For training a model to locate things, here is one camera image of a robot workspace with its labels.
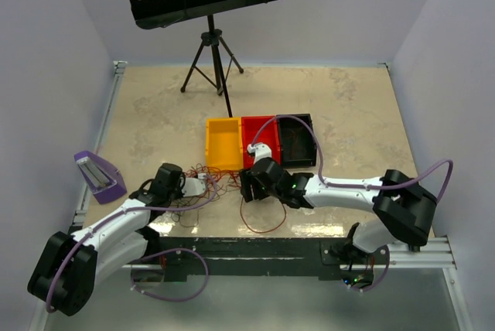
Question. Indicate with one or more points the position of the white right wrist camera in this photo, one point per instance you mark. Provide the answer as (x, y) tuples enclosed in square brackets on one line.
[(260, 150)]

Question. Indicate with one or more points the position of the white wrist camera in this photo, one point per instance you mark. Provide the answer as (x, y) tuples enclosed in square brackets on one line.
[(195, 186), (260, 150)]

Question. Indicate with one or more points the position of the red plastic bin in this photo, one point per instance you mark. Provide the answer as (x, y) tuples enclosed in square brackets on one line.
[(269, 136)]

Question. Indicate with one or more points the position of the black plastic bin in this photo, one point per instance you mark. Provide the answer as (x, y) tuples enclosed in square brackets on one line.
[(298, 149)]

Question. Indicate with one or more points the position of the purple metronome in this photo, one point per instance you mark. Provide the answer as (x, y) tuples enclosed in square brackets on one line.
[(104, 180)]

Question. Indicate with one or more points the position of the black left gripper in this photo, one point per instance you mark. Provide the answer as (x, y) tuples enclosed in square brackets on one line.
[(179, 194)]

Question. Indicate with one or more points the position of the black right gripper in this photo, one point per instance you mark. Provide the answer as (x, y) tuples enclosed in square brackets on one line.
[(246, 189)]

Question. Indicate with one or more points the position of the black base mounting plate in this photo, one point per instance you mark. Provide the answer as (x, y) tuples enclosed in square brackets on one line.
[(248, 256)]

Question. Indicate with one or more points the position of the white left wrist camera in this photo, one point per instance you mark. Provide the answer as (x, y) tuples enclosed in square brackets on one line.
[(195, 186)]

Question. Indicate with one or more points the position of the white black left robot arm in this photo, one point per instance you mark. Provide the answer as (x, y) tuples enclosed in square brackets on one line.
[(72, 264)]

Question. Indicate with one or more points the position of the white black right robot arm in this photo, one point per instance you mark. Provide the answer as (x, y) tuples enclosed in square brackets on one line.
[(404, 209)]

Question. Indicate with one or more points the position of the aluminium front rail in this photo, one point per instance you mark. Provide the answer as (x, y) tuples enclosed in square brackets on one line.
[(435, 254)]

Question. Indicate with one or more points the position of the yellow plastic bin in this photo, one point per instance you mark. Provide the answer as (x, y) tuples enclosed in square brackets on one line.
[(223, 149)]

